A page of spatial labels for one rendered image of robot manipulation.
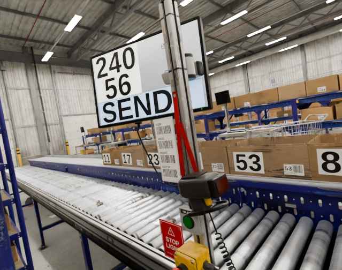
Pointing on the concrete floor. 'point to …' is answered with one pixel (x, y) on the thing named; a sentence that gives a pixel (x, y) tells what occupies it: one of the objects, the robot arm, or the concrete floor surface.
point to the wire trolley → (291, 127)
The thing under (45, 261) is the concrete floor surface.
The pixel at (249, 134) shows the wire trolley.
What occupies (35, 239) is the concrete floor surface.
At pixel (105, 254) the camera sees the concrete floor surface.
